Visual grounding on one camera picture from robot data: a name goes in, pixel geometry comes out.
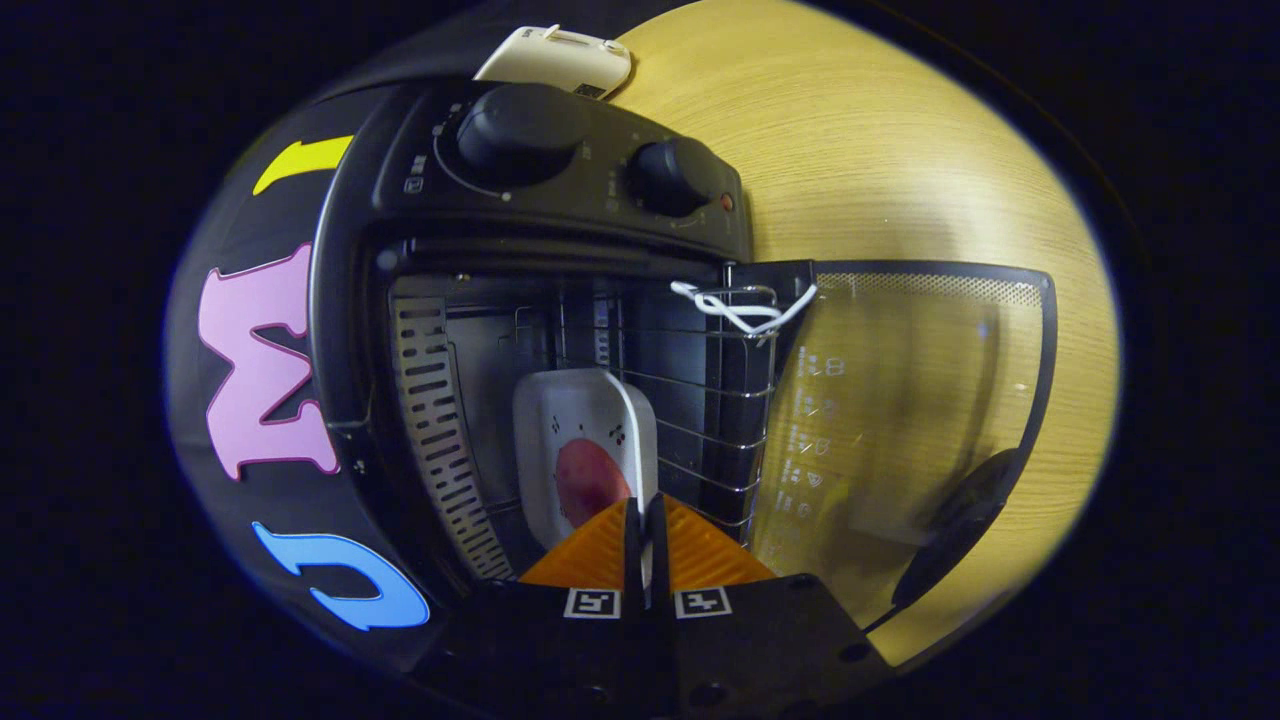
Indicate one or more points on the red meat slice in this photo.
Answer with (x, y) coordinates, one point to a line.
(585, 480)

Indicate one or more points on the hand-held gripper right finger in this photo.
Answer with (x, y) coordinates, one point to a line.
(750, 650)

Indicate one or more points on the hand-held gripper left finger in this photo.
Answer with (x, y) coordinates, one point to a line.
(560, 650)

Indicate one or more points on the black toaster oven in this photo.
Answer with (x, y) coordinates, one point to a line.
(560, 190)

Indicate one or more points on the white plate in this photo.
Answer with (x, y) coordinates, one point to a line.
(580, 410)

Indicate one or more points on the white pop-up toaster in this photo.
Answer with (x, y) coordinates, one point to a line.
(560, 60)

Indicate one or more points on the black backdrop cloth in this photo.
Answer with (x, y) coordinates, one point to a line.
(240, 505)

